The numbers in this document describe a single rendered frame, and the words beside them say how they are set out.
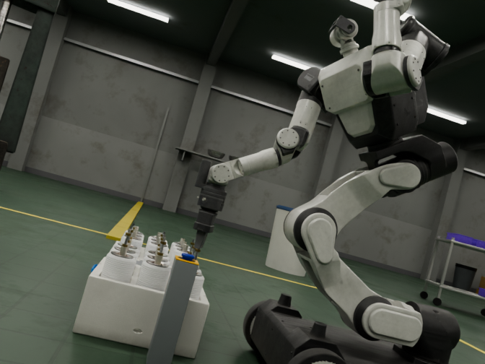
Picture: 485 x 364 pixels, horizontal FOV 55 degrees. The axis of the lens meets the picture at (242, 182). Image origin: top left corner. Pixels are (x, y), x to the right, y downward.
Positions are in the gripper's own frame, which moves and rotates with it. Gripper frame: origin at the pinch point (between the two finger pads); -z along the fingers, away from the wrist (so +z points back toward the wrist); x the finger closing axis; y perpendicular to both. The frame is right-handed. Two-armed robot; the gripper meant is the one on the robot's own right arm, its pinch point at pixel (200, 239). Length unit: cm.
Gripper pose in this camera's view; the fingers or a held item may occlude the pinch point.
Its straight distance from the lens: 157.9
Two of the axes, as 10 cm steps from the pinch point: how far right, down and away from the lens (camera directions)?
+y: -9.6, -2.6, 1.1
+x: 0.9, 0.8, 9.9
